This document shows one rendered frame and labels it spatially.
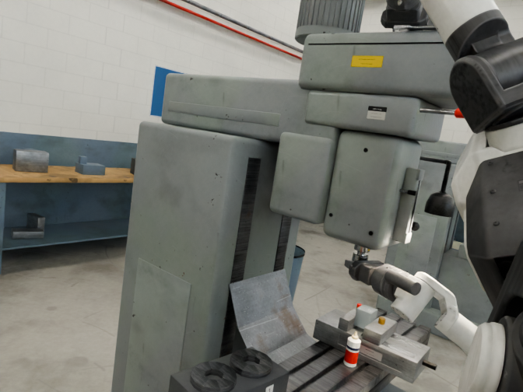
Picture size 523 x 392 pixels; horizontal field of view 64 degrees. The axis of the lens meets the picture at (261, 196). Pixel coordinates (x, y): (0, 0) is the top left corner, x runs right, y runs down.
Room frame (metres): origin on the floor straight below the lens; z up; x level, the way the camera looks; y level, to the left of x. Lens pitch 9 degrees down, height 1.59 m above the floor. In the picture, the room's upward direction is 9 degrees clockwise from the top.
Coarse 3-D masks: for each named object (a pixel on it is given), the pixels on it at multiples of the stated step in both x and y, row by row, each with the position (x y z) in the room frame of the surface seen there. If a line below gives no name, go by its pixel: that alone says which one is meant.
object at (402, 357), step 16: (320, 320) 1.37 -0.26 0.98; (336, 320) 1.39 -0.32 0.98; (352, 320) 1.33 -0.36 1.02; (320, 336) 1.36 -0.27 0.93; (336, 336) 1.33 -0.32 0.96; (400, 336) 1.34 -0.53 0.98; (368, 352) 1.27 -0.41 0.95; (384, 352) 1.23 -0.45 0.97; (400, 352) 1.22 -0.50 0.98; (416, 352) 1.24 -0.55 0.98; (384, 368) 1.23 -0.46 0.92; (400, 368) 1.20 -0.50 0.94; (416, 368) 1.18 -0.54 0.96
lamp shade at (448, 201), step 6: (438, 192) 1.14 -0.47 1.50; (444, 192) 1.13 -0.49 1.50; (432, 198) 1.13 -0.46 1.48; (438, 198) 1.12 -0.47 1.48; (444, 198) 1.11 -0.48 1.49; (450, 198) 1.12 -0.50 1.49; (426, 204) 1.14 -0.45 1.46; (432, 204) 1.12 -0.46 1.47; (438, 204) 1.11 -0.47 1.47; (444, 204) 1.11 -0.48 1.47; (450, 204) 1.11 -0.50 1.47; (426, 210) 1.14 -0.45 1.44; (432, 210) 1.12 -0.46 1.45; (438, 210) 1.11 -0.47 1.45; (444, 210) 1.11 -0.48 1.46; (450, 210) 1.11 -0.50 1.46; (444, 216) 1.11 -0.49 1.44; (450, 216) 1.11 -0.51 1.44
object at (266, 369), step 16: (240, 352) 0.85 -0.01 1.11; (256, 352) 0.86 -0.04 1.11; (192, 368) 0.78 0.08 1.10; (208, 368) 0.77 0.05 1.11; (224, 368) 0.78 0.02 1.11; (240, 368) 0.79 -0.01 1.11; (256, 368) 0.80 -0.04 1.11; (272, 368) 0.83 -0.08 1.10; (176, 384) 0.74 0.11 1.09; (192, 384) 0.73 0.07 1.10; (208, 384) 0.72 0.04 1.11; (224, 384) 0.73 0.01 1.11; (240, 384) 0.75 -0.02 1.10; (256, 384) 0.76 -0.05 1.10; (272, 384) 0.79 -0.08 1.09
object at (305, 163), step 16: (288, 144) 1.30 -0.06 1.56; (304, 144) 1.27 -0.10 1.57; (320, 144) 1.23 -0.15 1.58; (288, 160) 1.30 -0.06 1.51; (304, 160) 1.26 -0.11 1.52; (320, 160) 1.23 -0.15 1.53; (288, 176) 1.29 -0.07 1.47; (304, 176) 1.26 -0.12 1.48; (320, 176) 1.22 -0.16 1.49; (272, 192) 1.32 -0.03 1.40; (288, 192) 1.29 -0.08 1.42; (304, 192) 1.25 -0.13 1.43; (320, 192) 1.22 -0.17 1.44; (272, 208) 1.32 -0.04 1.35; (288, 208) 1.28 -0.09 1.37; (304, 208) 1.24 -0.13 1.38; (320, 208) 1.22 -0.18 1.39
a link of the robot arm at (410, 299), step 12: (384, 276) 1.07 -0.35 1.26; (396, 276) 1.04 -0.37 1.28; (408, 276) 1.06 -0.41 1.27; (384, 288) 1.08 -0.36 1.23; (396, 288) 1.06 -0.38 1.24; (408, 288) 1.00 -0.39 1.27; (420, 288) 1.00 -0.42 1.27; (396, 300) 1.03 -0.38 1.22; (408, 300) 1.01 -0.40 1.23; (420, 300) 1.01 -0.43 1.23; (396, 312) 1.04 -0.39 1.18; (408, 312) 1.00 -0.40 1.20; (420, 312) 1.02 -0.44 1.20
